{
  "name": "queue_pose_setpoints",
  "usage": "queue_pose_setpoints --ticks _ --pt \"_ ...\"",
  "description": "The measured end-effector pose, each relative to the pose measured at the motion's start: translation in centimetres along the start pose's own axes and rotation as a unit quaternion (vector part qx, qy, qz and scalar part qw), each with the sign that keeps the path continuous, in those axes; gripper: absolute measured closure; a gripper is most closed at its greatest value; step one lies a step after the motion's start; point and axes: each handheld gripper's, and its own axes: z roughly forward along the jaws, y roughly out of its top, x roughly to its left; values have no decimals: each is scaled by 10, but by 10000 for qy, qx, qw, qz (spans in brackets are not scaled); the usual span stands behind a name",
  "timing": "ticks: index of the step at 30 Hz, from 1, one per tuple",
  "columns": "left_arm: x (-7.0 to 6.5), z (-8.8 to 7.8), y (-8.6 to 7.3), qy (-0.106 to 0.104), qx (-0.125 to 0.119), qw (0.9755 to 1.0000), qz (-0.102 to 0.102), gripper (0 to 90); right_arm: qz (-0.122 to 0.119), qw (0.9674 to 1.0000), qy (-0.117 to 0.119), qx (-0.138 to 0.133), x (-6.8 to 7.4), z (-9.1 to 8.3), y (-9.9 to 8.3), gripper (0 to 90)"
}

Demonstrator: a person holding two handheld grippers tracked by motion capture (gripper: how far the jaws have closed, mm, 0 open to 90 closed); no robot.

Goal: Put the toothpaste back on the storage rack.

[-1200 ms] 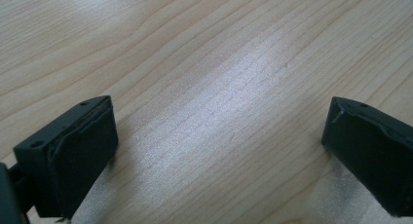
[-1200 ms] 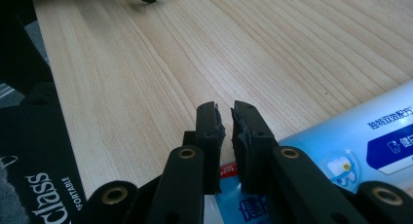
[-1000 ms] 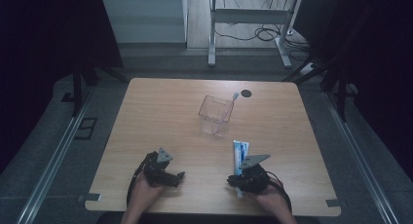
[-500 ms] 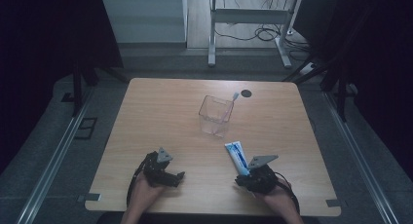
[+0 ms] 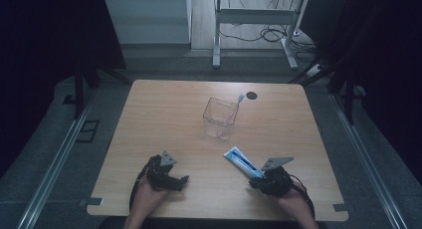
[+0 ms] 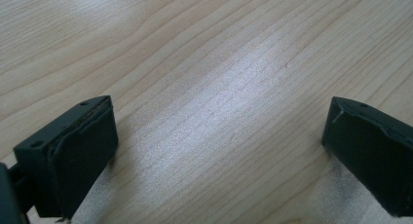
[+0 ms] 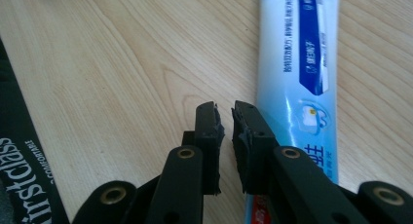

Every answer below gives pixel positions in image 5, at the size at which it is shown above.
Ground person's left hand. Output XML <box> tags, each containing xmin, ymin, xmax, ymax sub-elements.
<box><xmin>133</xmin><ymin>174</ymin><xmax>171</xmax><ymax>217</ymax></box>

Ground white panel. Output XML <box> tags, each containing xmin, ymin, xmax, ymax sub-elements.
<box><xmin>104</xmin><ymin>0</ymin><xmax>193</xmax><ymax>46</ymax></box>

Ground black floor cables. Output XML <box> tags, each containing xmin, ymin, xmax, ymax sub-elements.
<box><xmin>219</xmin><ymin>0</ymin><xmax>320</xmax><ymax>63</ymax></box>

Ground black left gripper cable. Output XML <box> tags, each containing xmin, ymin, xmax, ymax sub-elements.
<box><xmin>128</xmin><ymin>154</ymin><xmax>159</xmax><ymax>212</ymax></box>

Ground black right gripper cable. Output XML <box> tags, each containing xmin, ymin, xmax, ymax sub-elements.
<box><xmin>290</xmin><ymin>173</ymin><xmax>317</xmax><ymax>221</ymax></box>

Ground metal floor rail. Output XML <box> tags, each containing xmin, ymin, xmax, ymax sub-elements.
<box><xmin>15</xmin><ymin>89</ymin><xmax>98</xmax><ymax>229</ymax></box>
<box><xmin>328</xmin><ymin>93</ymin><xmax>401</xmax><ymax>229</ymax></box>

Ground white metal desk frame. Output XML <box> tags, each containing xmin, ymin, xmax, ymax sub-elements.
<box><xmin>212</xmin><ymin>0</ymin><xmax>310</xmax><ymax>72</ymax></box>

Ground white power strip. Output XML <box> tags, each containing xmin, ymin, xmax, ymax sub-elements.
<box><xmin>306</xmin><ymin>63</ymin><xmax>325</xmax><ymax>78</ymax></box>

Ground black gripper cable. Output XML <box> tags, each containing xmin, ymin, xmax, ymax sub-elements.
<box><xmin>290</xmin><ymin>173</ymin><xmax>317</xmax><ymax>221</ymax></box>
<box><xmin>128</xmin><ymin>154</ymin><xmax>159</xmax><ymax>212</ymax></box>

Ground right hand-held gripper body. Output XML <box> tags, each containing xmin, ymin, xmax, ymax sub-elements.
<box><xmin>258</xmin><ymin>155</ymin><xmax>296</xmax><ymax>197</ymax></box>

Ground blue white toothpaste tube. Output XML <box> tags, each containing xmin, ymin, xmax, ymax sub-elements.
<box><xmin>223</xmin><ymin>145</ymin><xmax>267</xmax><ymax>180</ymax></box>

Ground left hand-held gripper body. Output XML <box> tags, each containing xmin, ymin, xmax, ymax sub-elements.
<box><xmin>145</xmin><ymin>150</ymin><xmax>184</xmax><ymax>192</ymax></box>

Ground clear plastic cup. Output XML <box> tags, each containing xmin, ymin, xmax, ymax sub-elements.
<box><xmin>202</xmin><ymin>97</ymin><xmax>241</xmax><ymax>141</ymax></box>

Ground black metal stand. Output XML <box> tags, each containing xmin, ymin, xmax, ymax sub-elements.
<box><xmin>288</xmin><ymin>46</ymin><xmax>366</xmax><ymax>125</ymax></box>
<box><xmin>62</xmin><ymin>56</ymin><xmax>131</xmax><ymax>121</ymax></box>

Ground pink toothbrush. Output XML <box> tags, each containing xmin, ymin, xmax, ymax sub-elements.
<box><xmin>218</xmin><ymin>94</ymin><xmax>246</xmax><ymax>139</ymax></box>

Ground grey tape strip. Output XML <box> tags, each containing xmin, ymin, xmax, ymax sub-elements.
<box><xmin>79</xmin><ymin>197</ymin><xmax>105</xmax><ymax>208</ymax></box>

